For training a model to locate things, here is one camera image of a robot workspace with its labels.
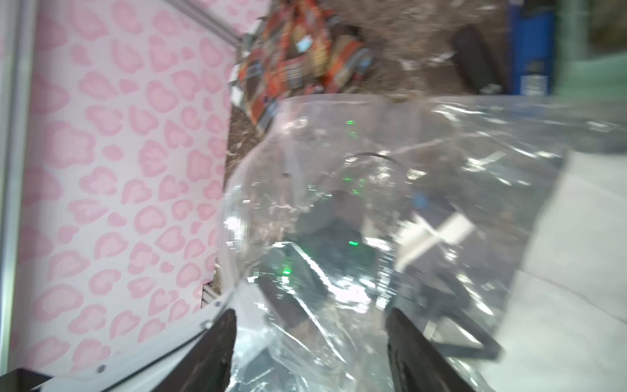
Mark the green desk file organizer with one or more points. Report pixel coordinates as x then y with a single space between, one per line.
590 43

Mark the black small object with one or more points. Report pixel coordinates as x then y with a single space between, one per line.
475 62

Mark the blue marker box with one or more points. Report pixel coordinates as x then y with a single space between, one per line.
532 47

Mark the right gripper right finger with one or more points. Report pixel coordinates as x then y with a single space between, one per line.
415 365

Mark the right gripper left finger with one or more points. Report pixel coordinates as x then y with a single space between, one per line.
207 367

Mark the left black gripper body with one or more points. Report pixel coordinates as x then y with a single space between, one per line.
329 265

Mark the clear plastic vacuum bag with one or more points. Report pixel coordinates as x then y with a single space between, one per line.
527 198

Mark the red plaid shirt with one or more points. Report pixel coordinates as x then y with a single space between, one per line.
299 48

